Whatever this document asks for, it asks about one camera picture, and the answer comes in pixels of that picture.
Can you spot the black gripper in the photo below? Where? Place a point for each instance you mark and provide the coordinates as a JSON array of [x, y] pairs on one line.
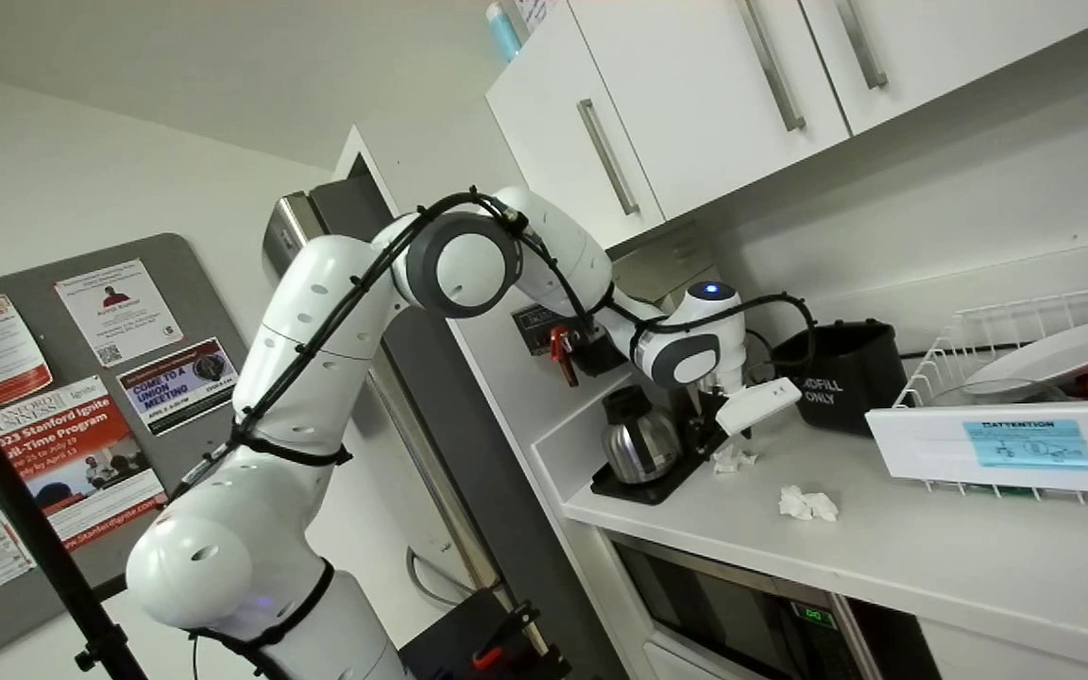
[[708, 417]]

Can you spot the small white paper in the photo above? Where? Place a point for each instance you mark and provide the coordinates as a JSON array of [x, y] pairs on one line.
[[733, 464]]

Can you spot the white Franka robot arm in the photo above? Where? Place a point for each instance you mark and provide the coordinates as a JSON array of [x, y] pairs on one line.
[[218, 552]]

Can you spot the steel coffee carafe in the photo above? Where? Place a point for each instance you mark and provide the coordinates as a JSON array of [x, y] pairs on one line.
[[640, 446]]

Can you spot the black silver coffee maker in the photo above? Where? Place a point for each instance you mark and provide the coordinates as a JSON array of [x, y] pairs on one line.
[[593, 352]]

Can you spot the black built-in microwave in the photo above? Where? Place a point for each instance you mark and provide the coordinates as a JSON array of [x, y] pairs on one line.
[[721, 619]]

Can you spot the dark gray tall panel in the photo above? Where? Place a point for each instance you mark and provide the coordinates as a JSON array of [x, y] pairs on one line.
[[481, 505]]

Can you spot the blue label sticker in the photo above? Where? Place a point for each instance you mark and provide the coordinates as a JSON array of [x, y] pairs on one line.
[[1029, 444]]

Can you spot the black red floor device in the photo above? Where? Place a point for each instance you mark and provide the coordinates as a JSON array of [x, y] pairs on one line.
[[481, 642]]

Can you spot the white plate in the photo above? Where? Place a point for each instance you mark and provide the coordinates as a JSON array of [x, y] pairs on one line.
[[1061, 352]]

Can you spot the white upper cabinet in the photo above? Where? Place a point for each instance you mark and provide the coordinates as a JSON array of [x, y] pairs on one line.
[[721, 88]]

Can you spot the white door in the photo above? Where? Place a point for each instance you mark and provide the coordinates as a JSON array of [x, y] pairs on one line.
[[379, 505]]

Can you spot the light blue box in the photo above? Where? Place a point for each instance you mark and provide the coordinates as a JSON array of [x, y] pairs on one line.
[[504, 32]]

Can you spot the gray notice board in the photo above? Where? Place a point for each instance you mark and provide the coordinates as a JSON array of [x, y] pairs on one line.
[[209, 289]]

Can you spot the poster with dark photo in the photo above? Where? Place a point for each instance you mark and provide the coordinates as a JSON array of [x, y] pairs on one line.
[[178, 382]]

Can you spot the white poster with figure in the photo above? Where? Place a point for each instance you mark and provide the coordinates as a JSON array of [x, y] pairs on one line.
[[120, 313]]

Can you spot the red white photo poster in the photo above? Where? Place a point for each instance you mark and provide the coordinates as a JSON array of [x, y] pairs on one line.
[[76, 457]]

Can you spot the black tripod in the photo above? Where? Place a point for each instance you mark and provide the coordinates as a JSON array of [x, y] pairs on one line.
[[18, 505]]

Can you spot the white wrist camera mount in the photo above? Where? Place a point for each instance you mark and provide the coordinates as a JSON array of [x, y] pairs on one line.
[[758, 406]]

